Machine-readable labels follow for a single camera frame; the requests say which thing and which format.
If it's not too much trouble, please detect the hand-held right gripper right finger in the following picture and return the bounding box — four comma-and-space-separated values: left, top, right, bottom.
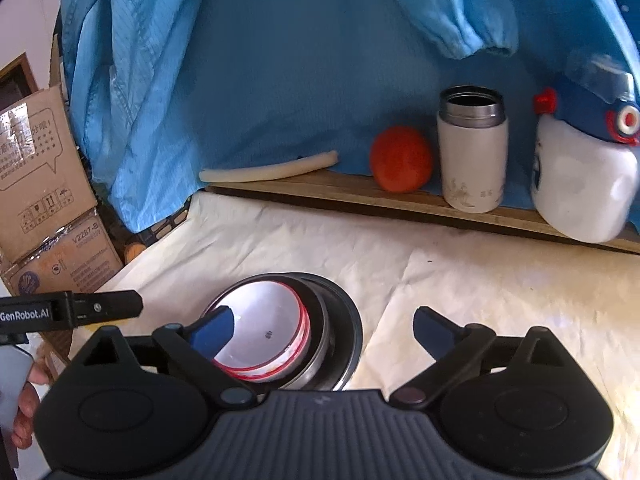
390, 306, 576, 408

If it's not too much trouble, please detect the cream table cover sheet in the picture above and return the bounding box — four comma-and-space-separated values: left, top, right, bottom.
70, 190, 640, 480

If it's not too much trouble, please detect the brown wooden door frame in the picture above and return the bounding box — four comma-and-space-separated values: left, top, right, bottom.
0, 52, 40, 111

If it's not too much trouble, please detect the large steel plate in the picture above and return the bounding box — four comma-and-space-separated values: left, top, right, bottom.
277, 272, 363, 392

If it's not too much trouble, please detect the white water bottle blue lid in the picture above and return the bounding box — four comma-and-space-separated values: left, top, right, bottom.
530, 50, 640, 245

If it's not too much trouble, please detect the wooden board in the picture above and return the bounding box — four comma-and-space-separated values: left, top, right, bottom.
205, 167, 640, 255

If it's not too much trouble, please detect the printed cardboard box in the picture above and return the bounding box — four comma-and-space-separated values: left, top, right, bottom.
0, 207, 125, 296

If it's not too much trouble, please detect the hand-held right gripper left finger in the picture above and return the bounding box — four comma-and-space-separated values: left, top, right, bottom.
70, 306, 253, 408

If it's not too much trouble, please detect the orange fruit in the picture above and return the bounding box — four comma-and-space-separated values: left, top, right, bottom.
370, 126, 434, 193

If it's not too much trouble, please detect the white paper roll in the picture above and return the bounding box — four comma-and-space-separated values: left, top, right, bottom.
199, 151, 340, 183

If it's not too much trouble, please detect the open cardboard box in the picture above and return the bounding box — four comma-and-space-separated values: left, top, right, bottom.
0, 85, 98, 263

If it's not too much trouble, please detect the light blue jacket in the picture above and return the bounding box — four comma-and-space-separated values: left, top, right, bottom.
60, 0, 640, 233

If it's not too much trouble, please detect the person's left hand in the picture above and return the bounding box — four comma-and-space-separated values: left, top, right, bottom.
12, 360, 53, 443

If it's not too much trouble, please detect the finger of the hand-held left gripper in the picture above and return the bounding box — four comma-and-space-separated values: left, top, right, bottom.
70, 289, 145, 330

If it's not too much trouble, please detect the white thermos flask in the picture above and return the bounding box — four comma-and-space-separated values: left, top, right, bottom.
437, 86, 509, 213

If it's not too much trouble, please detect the black patterned cloth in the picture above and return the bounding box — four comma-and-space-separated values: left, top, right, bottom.
122, 195, 193, 261

